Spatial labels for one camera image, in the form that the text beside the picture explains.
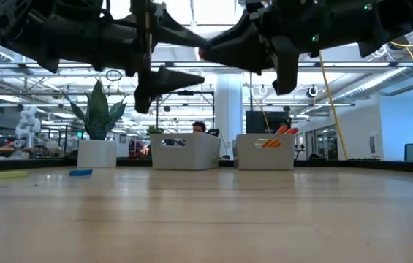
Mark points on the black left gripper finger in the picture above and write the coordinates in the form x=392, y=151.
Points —
x=162, y=82
x=171, y=31

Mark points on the green plant in white pot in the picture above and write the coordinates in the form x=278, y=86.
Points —
x=96, y=153

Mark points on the person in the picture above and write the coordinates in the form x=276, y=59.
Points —
x=199, y=127

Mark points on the black camera stand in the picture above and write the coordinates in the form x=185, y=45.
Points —
x=185, y=92

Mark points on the grey plastic bin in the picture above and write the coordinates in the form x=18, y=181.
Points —
x=188, y=157
x=264, y=159

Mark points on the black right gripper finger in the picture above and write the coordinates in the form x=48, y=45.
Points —
x=246, y=34
x=250, y=58

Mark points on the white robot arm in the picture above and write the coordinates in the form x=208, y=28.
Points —
x=27, y=126

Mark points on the small green plant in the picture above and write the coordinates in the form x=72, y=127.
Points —
x=154, y=129

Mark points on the yellow eraser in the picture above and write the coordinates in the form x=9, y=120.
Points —
x=3, y=175

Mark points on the blue eraser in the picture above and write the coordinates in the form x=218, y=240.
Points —
x=82, y=172

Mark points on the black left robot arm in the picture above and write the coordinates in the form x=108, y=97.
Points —
x=12, y=22

